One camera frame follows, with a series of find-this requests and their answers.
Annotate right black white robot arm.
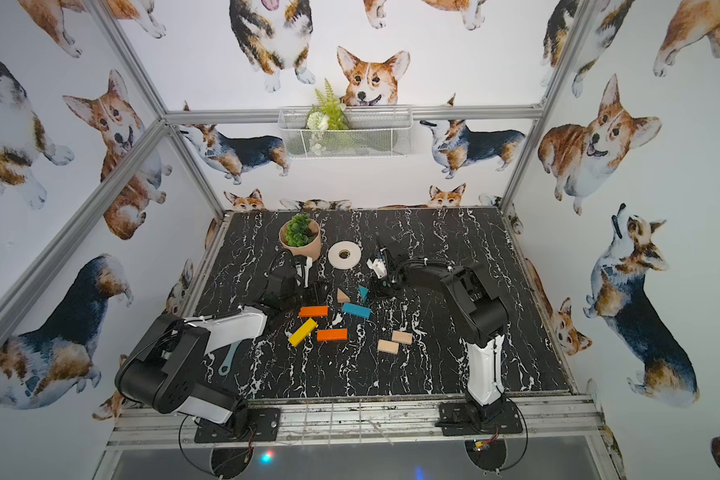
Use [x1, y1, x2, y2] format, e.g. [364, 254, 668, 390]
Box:
[367, 234, 515, 436]

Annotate white wire wall basket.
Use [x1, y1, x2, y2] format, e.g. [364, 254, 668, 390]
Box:
[278, 107, 413, 159]

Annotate right natural wood block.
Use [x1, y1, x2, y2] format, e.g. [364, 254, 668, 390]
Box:
[391, 331, 413, 345]

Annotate blue rectangular block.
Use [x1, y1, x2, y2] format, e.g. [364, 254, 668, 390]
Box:
[342, 303, 372, 319]

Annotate green fern with white flower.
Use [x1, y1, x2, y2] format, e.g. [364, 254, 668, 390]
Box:
[306, 80, 350, 155]

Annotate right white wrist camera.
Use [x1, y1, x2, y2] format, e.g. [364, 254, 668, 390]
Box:
[366, 258, 388, 280]

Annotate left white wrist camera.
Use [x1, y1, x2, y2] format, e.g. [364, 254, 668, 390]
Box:
[302, 256, 313, 288]

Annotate lower orange rectangular block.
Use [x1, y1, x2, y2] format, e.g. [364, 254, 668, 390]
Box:
[317, 329, 348, 342]

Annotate left natural wood block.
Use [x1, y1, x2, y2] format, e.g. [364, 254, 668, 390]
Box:
[377, 340, 400, 355]

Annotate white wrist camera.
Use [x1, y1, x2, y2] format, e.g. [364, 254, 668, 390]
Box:
[302, 256, 313, 288]
[366, 258, 388, 280]

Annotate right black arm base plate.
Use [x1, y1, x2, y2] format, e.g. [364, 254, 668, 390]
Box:
[435, 397, 525, 438]

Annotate white tape roll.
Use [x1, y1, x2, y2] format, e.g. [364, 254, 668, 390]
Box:
[328, 241, 362, 270]

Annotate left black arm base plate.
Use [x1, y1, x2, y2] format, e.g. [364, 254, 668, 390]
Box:
[194, 408, 281, 444]

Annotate teal plastic spatula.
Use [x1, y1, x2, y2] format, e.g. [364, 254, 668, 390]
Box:
[218, 342, 240, 377]

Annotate natural wood triangle block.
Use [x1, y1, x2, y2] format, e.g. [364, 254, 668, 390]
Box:
[337, 289, 351, 303]

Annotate upper orange rectangular block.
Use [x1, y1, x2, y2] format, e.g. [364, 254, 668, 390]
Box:
[298, 306, 330, 318]

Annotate terracotta pot with green plant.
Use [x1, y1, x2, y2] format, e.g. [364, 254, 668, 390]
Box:
[279, 213, 322, 262]

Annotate orange rectangular block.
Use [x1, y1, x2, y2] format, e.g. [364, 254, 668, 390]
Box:
[317, 329, 348, 342]
[298, 306, 330, 318]

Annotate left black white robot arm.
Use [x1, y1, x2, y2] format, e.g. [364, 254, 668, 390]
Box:
[115, 251, 313, 437]

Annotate yellow rectangular block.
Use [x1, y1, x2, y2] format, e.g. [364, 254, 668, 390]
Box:
[288, 318, 318, 347]

